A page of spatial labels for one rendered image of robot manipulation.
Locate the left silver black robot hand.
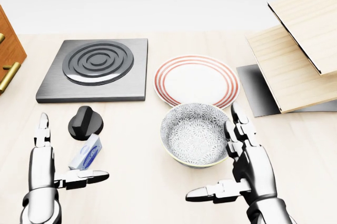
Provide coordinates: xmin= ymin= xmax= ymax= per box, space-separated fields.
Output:
xmin=27 ymin=112 xmax=110 ymax=192

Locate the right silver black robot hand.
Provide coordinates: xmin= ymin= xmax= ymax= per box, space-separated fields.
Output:
xmin=185 ymin=101 xmax=277 ymax=206

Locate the white blue cream cheese box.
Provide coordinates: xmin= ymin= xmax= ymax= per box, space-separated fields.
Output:
xmin=68 ymin=134 xmax=103 ymax=171

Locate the grey patterned bowl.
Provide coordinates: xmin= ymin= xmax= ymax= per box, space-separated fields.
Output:
xmin=160 ymin=103 xmax=232 ymax=169

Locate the round black stove knob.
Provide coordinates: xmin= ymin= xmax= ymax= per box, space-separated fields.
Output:
xmin=67 ymin=105 xmax=105 ymax=139

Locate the white plate with red rings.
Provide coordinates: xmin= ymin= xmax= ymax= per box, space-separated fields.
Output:
xmin=153 ymin=55 xmax=241 ymax=110

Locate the flat dark stove plate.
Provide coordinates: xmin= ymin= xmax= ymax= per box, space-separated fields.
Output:
xmin=35 ymin=38 xmax=148 ymax=104

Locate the wooden cabinet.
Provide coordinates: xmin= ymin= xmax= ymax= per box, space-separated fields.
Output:
xmin=0 ymin=4 xmax=27 ymax=96

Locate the pale wooden slat rack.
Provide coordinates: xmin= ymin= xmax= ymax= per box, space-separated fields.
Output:
xmin=245 ymin=0 xmax=337 ymax=114

